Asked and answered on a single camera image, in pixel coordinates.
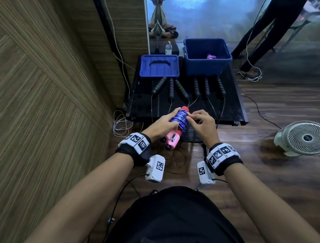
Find red-handled blue jump rope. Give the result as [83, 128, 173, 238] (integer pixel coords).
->
[160, 106, 190, 151]

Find black glossy low table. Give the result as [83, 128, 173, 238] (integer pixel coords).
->
[126, 55, 249, 126]

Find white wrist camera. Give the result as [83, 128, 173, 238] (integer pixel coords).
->
[145, 154, 166, 183]
[197, 161, 216, 185]

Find black pouch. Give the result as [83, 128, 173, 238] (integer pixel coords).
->
[150, 44, 180, 55]

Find white cable coil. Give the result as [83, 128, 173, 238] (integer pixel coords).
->
[113, 110, 144, 138]

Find person's right hand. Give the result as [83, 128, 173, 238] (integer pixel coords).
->
[186, 109, 220, 149]

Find blue plastic bin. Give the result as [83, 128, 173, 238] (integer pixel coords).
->
[183, 38, 233, 76]

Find person's left hand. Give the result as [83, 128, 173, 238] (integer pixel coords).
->
[149, 107, 181, 143]

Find person's left forearm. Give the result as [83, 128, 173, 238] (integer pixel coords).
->
[25, 153, 134, 243]

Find person's right forearm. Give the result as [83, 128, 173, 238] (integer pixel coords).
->
[224, 163, 320, 243]

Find black wristband with marker tags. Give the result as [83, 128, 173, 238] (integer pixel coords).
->
[204, 143, 243, 177]
[115, 133, 152, 167]

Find black floor cable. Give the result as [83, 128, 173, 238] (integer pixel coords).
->
[241, 95, 282, 129]

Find black green-striped jump rope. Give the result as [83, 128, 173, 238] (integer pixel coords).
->
[150, 76, 190, 123]

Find white floor fan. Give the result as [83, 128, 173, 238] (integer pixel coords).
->
[274, 121, 320, 158]

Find black camera cable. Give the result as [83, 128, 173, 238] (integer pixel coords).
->
[102, 174, 149, 243]
[195, 178, 228, 190]

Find blue bin lid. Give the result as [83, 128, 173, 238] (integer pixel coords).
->
[139, 54, 180, 78]

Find thin white hanging cable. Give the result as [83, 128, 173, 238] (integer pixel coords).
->
[236, 0, 267, 82]

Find white wall cable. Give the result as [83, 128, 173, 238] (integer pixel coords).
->
[104, 0, 135, 100]

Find person's black clothing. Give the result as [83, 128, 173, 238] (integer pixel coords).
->
[106, 186, 244, 243]

